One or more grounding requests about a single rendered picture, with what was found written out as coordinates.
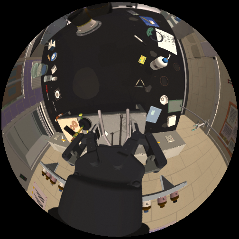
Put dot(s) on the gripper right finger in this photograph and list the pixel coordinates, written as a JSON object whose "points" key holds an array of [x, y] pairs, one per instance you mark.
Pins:
{"points": [[156, 151]]}

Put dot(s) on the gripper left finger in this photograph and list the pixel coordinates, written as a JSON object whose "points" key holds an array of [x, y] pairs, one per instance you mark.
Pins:
{"points": [[74, 147]]}

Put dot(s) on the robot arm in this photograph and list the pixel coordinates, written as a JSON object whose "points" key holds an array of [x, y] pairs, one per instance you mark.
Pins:
{"points": [[87, 15]]}

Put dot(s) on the brass burner tube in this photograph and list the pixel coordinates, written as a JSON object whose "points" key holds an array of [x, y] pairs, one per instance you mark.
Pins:
{"points": [[78, 132]]}

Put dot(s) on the black round burner base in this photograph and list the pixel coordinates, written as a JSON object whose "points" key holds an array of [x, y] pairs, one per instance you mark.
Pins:
{"points": [[84, 123]]}

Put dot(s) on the green yellow burner knob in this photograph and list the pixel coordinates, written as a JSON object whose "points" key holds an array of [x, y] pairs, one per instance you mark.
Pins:
{"points": [[80, 114]]}

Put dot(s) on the small white crucible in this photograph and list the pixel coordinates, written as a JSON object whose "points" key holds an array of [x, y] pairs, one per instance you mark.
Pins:
{"points": [[106, 133]]}

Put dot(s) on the grey metal tongs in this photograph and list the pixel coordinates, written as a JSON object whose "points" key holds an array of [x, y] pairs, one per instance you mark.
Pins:
{"points": [[101, 121]]}

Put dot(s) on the pipeclay triangle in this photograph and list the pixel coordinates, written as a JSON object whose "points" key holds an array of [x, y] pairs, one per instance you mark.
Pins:
{"points": [[139, 86]]}

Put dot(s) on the grey bench cabinet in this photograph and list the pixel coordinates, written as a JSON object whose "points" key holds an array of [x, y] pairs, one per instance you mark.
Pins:
{"points": [[173, 147]]}

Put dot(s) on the black rectangular block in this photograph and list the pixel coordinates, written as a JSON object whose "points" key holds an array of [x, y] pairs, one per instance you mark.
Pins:
{"points": [[68, 130]]}

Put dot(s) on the tan board with orange rings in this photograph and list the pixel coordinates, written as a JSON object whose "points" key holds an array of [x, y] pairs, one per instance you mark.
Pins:
{"points": [[65, 123]]}

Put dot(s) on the white square pad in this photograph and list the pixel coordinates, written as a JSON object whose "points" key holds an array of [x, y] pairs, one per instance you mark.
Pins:
{"points": [[171, 121]]}

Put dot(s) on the brown capped glass vial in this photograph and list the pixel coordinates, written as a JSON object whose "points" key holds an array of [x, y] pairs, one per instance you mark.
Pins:
{"points": [[59, 116]]}

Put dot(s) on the light blue sheet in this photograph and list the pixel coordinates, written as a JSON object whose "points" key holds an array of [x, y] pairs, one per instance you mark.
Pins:
{"points": [[153, 114]]}

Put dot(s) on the pink reagent bottle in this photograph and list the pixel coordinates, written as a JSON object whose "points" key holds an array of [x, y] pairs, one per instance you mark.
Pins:
{"points": [[174, 197], [162, 201], [53, 180]]}

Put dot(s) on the thin white rod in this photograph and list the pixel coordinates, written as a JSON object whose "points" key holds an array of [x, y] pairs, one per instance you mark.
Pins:
{"points": [[54, 106]]}

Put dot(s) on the grey glass fronted cabinet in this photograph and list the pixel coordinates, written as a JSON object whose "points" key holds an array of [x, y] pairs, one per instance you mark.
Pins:
{"points": [[26, 134]]}

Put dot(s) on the grey stand clamp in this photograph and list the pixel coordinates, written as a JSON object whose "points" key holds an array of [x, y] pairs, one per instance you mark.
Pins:
{"points": [[200, 125]]}

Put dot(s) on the white round dish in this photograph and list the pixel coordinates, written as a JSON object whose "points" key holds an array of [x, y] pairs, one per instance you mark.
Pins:
{"points": [[163, 100]]}

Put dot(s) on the grey stand rod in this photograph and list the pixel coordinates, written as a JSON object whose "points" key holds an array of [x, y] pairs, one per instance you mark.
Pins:
{"points": [[198, 116]]}

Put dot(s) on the white reagent bottle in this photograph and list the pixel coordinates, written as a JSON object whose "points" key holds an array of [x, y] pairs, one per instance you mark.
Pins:
{"points": [[147, 205]]}

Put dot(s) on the red and grey pen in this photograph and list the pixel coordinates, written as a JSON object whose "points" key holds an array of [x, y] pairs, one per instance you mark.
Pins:
{"points": [[47, 92]]}

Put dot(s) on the clear glass jar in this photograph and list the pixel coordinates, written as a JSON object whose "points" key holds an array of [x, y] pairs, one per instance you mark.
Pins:
{"points": [[49, 78]]}

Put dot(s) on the orange framed notice board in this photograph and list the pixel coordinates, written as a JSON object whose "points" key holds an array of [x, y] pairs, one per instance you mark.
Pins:
{"points": [[228, 128]]}

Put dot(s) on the small white box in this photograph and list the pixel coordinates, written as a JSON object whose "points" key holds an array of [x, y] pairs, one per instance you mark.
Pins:
{"points": [[54, 69]]}

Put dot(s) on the stack of glass dishes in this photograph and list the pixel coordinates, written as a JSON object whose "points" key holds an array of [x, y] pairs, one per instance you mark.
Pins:
{"points": [[38, 70]]}

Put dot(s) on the white bottle with blue cap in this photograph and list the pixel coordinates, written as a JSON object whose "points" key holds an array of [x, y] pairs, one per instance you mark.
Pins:
{"points": [[157, 63]]}

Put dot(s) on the yellow card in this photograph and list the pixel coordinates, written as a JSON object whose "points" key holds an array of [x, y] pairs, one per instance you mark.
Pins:
{"points": [[142, 59]]}

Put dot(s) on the blue round dish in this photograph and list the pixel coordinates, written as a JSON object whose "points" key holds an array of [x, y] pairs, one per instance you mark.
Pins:
{"points": [[54, 57]]}

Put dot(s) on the orange small tube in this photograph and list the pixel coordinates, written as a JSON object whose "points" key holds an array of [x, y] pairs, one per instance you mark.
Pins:
{"points": [[48, 57]]}

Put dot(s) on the blue and white box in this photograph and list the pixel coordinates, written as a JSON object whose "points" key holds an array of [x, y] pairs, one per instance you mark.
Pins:
{"points": [[52, 44]]}

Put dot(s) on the white printed paper sheet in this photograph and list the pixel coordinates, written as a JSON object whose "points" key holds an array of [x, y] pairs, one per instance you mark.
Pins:
{"points": [[168, 43]]}

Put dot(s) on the white pen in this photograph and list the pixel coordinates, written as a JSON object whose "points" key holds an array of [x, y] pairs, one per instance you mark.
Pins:
{"points": [[139, 39]]}

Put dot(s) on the green safety goggles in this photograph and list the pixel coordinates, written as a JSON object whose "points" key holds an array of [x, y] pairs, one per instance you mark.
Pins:
{"points": [[150, 31]]}

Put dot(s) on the blue folder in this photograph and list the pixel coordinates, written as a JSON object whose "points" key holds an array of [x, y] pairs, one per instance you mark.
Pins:
{"points": [[147, 23]]}

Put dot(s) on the yellow pencil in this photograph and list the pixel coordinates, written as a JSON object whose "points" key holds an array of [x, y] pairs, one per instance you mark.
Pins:
{"points": [[146, 19]]}

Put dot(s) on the grey paper sheet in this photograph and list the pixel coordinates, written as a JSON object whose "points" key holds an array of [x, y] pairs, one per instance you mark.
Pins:
{"points": [[132, 12]]}

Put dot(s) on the white wall socket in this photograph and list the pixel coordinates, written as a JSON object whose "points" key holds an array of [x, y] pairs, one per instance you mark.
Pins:
{"points": [[169, 139]]}

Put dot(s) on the grey wall shelf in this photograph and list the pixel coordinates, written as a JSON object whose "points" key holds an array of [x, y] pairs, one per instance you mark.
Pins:
{"points": [[168, 188], [50, 169]]}

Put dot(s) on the green stand base plate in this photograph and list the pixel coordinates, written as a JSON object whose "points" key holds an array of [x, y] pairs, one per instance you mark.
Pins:
{"points": [[174, 106]]}

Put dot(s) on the green wall sign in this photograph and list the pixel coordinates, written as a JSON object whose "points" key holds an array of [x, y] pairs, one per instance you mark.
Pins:
{"points": [[23, 177]]}

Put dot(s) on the pink wall notice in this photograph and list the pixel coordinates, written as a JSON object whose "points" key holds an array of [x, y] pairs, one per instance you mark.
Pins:
{"points": [[39, 196]]}

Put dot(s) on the purple wall cupboard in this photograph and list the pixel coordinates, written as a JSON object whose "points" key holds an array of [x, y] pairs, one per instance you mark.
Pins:
{"points": [[20, 89]]}

